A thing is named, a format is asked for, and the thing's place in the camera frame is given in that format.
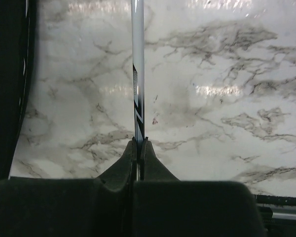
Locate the black-handled badminton racket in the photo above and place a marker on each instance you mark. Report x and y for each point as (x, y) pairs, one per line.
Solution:
(138, 47)

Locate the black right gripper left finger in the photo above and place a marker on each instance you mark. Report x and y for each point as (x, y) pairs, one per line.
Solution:
(89, 207)

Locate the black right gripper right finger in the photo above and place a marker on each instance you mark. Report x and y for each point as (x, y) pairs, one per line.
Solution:
(164, 206)

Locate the aluminium frame rail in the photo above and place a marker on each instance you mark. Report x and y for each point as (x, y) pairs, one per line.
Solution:
(278, 214)

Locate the black sport racket bag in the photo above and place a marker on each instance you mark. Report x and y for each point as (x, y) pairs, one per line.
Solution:
(18, 20)

